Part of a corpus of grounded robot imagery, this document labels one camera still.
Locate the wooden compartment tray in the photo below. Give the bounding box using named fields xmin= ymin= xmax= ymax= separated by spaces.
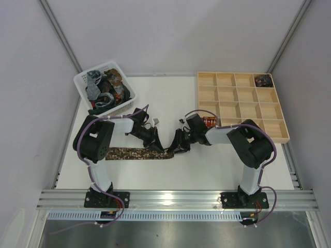
xmin=197 ymin=72 xmax=290 ymax=144

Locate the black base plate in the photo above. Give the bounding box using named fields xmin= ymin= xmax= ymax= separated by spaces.
xmin=84 ymin=191 xmax=130 ymax=208
xmin=220 ymin=192 xmax=269 ymax=209

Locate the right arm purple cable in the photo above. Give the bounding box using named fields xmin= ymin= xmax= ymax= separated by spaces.
xmin=179 ymin=110 xmax=279 ymax=225

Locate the rolled red patterned tie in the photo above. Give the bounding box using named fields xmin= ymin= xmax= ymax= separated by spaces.
xmin=202 ymin=117 xmax=219 ymax=128

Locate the dark green tie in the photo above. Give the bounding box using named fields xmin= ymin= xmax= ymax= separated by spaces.
xmin=88 ymin=88 xmax=131 ymax=115

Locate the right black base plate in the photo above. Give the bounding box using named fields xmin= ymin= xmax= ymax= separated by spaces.
xmin=220 ymin=192 xmax=269 ymax=209

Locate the brown floral tie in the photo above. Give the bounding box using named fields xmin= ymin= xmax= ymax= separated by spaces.
xmin=106 ymin=147 xmax=174 ymax=161

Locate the grey patterned tie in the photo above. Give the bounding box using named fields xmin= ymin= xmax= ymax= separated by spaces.
xmin=86 ymin=70 xmax=115 ymax=109

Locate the rolled dark floral tie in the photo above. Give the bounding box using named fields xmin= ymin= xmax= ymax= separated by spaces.
xmin=254 ymin=74 xmax=273 ymax=88

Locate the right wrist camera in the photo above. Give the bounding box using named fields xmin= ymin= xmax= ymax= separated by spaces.
xmin=180 ymin=114 xmax=208 ymax=136

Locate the white slotted cable duct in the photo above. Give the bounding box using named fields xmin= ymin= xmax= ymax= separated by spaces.
xmin=47 ymin=210 xmax=253 ymax=222

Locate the brown orange patterned tie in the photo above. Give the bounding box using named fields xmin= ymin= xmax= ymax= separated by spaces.
xmin=104 ymin=68 xmax=125 ymax=98

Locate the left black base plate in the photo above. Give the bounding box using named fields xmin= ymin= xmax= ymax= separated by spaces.
xmin=84 ymin=191 xmax=130 ymax=208

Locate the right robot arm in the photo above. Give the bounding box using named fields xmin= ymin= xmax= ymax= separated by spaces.
xmin=168 ymin=114 xmax=277 ymax=204

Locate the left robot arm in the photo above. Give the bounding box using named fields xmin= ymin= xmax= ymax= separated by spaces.
xmin=73 ymin=106 xmax=164 ymax=197

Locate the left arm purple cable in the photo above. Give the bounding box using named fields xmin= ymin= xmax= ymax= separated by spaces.
xmin=49 ymin=103 xmax=150 ymax=235

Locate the white plastic basket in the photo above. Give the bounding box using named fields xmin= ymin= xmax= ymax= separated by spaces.
xmin=73 ymin=61 xmax=137 ymax=117

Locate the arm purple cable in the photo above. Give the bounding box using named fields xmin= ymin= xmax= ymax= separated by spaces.
xmin=179 ymin=110 xmax=279 ymax=225
xmin=49 ymin=103 xmax=150 ymax=235

